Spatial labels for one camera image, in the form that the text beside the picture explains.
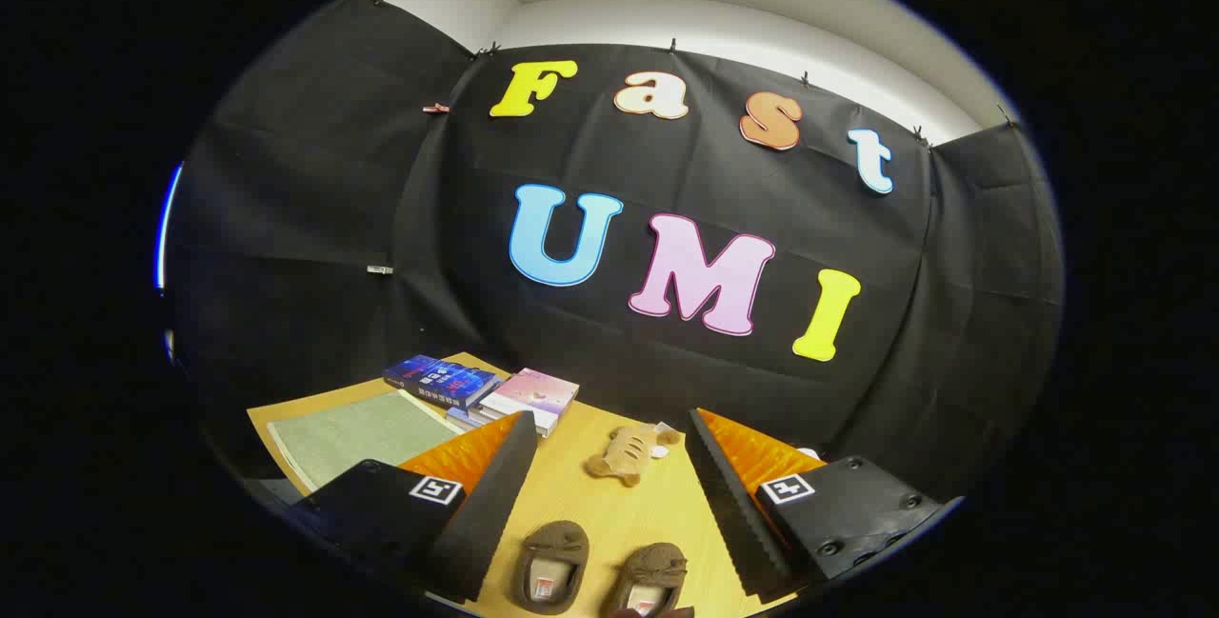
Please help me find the dark blue book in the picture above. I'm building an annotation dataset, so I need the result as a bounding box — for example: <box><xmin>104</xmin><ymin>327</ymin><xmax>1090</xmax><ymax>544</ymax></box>
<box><xmin>383</xmin><ymin>354</ymin><xmax>503</xmax><ymax>409</ymax></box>

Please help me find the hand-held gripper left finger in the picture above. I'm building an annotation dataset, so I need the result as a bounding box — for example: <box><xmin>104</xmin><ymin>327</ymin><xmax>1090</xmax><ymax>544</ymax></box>
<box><xmin>286</xmin><ymin>410</ymin><xmax>540</xmax><ymax>605</ymax></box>

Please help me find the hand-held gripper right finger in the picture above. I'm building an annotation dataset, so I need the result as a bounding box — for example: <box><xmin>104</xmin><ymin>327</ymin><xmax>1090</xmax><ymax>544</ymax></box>
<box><xmin>686</xmin><ymin>407</ymin><xmax>965</xmax><ymax>602</ymax></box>

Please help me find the cream fabric storage box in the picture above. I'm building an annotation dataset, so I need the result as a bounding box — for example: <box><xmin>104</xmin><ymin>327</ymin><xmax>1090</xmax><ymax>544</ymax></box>
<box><xmin>267</xmin><ymin>391</ymin><xmax>468</xmax><ymax>495</ymax></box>

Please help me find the brown bread-shaped plush toy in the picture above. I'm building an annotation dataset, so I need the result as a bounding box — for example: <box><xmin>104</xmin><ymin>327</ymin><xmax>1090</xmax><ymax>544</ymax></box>
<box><xmin>585</xmin><ymin>422</ymin><xmax>683</xmax><ymax>488</ymax></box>

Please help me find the brown fuzzy shoe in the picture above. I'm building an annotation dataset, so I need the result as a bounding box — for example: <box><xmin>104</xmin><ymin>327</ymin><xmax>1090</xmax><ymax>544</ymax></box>
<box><xmin>602</xmin><ymin>543</ymin><xmax>689</xmax><ymax>618</ymax></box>
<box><xmin>511</xmin><ymin>520</ymin><xmax>591</xmax><ymax>615</ymax></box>

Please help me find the black backdrop cloth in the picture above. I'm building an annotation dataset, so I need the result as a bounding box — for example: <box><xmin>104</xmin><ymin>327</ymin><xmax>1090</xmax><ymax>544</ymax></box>
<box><xmin>170</xmin><ymin>0</ymin><xmax>1066</xmax><ymax>505</ymax></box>

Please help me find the pink cover book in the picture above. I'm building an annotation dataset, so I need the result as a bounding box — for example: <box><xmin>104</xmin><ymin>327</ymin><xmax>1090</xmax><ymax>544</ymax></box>
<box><xmin>478</xmin><ymin>369</ymin><xmax>580</xmax><ymax>436</ymax></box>

